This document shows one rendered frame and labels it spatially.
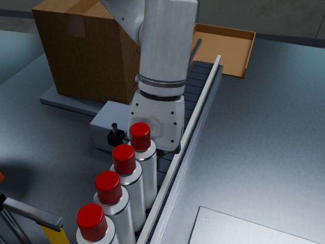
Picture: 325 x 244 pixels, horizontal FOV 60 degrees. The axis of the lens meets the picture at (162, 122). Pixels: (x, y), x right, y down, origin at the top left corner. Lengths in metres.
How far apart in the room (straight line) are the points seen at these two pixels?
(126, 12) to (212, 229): 0.43
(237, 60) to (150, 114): 0.69
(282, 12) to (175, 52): 2.74
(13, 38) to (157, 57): 1.03
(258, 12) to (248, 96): 2.22
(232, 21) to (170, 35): 2.73
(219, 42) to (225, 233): 0.86
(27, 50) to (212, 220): 1.00
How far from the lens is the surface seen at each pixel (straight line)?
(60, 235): 0.34
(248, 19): 3.17
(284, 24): 3.22
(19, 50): 1.32
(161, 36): 0.45
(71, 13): 0.77
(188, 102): 0.82
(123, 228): 0.45
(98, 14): 0.75
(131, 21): 0.55
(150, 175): 0.50
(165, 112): 0.49
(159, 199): 0.56
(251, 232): 0.60
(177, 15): 0.45
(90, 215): 0.37
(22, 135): 0.88
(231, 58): 1.15
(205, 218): 0.59
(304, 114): 0.96
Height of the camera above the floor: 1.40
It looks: 43 degrees down
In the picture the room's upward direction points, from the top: straight up
